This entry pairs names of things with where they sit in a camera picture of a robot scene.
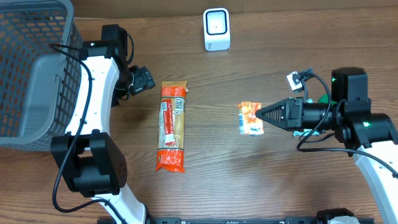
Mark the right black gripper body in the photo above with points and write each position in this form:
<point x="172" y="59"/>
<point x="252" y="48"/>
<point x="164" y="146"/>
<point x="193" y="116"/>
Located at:
<point x="295" y="111"/>

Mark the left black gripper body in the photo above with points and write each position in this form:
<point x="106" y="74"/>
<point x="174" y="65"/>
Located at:
<point x="143" y="82"/>

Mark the small orange snack box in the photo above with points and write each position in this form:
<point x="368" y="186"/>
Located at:
<point x="249" y="124"/>

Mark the green lid jar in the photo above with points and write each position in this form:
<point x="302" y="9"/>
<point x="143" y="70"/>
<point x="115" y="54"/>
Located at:
<point x="323" y="99"/>

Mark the orange spaghetti packet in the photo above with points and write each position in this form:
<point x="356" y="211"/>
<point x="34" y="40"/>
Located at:
<point x="171" y="131"/>

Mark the teal wet wipes pack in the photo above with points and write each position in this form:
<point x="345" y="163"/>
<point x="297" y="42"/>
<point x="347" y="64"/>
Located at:
<point x="304" y="132"/>

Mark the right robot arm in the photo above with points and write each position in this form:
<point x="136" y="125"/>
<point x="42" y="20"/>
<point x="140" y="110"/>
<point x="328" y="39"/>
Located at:
<point x="369" y="138"/>

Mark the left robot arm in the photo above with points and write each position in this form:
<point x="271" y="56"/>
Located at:
<point x="92" y="169"/>

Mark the white barcode scanner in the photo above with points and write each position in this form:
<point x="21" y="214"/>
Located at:
<point x="216" y="28"/>

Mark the grey plastic mesh basket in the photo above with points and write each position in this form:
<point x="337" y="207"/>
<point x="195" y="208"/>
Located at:
<point x="39" y="83"/>

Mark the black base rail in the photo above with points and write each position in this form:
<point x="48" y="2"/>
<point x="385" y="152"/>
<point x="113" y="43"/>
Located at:
<point x="286" y="220"/>

